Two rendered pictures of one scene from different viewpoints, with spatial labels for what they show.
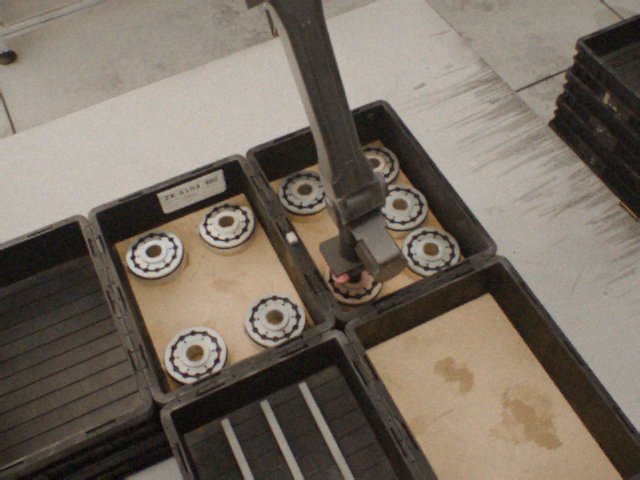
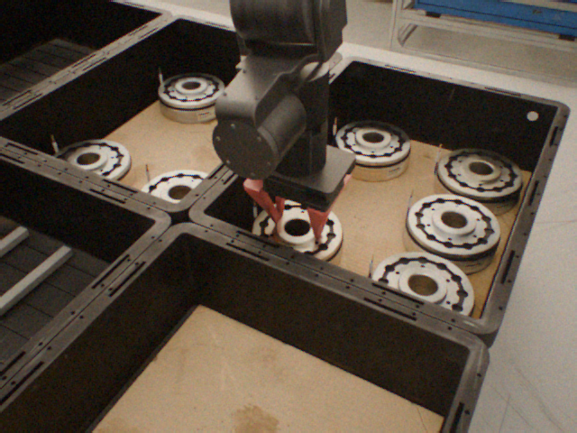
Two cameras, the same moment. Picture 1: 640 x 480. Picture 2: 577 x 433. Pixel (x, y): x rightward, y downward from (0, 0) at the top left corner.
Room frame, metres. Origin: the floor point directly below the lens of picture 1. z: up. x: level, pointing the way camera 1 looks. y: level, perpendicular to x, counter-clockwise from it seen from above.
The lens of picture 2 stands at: (0.32, -0.40, 1.29)
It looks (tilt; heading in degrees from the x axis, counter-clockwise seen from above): 42 degrees down; 52
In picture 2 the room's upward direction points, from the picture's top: straight up
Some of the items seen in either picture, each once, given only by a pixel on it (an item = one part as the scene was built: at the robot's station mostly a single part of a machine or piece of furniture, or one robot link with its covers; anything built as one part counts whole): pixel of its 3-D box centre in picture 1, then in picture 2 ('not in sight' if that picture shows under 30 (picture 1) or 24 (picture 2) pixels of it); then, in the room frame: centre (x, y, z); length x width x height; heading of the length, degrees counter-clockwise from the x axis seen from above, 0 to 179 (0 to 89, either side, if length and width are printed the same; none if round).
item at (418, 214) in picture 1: (400, 206); (453, 224); (0.75, -0.15, 0.86); 0.10 x 0.10 x 0.01
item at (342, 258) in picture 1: (355, 241); (297, 143); (0.60, -0.06, 0.98); 0.10 x 0.07 x 0.07; 114
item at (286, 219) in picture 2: (353, 276); (297, 228); (0.61, -0.05, 0.87); 0.05 x 0.05 x 0.01
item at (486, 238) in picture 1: (364, 201); (397, 162); (0.73, -0.08, 0.92); 0.40 x 0.30 x 0.02; 24
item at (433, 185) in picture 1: (364, 218); (391, 198); (0.73, -0.08, 0.87); 0.40 x 0.30 x 0.11; 24
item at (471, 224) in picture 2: (400, 205); (453, 221); (0.75, -0.15, 0.86); 0.05 x 0.05 x 0.01
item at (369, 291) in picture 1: (353, 278); (297, 231); (0.61, -0.05, 0.86); 0.10 x 0.10 x 0.01
